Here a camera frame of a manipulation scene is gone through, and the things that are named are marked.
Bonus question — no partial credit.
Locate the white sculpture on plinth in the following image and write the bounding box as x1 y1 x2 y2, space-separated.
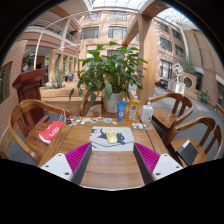
166 63 187 96

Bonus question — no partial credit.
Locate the dark grey flat case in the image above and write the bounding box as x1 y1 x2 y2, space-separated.
176 139 200 167

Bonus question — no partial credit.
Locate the leafy plant in white pot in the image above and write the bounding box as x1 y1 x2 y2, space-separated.
68 41 149 114

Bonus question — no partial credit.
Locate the white pump dispenser bottle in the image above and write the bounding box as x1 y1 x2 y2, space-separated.
139 97 155 124

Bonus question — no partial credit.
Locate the dark parked car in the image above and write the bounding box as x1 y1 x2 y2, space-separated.
154 78 169 90

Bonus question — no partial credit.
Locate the yellow flowering shrub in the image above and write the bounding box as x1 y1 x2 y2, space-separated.
199 88 210 105

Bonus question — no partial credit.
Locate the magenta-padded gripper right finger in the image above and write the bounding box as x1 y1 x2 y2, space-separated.
133 142 184 186

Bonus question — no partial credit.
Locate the white cat-print mouse pad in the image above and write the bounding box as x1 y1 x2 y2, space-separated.
89 126 136 153

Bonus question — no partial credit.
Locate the dark red wooden pedestal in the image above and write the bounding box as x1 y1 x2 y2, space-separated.
12 68 51 126

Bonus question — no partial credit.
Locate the wooden planter box with plants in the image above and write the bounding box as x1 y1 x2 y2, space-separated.
39 74 85 108

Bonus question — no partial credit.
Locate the blue squeeze tube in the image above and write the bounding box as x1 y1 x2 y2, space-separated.
116 100 127 123

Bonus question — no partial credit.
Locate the dark bust statue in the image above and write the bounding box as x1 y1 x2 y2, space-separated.
21 51 36 73

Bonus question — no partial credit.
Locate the orange dish soap bottle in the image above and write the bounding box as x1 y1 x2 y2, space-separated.
128 94 141 123

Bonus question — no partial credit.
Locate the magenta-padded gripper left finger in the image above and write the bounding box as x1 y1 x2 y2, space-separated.
39 142 93 185

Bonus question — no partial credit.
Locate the red paper bag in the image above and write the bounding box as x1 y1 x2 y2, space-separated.
38 110 68 145

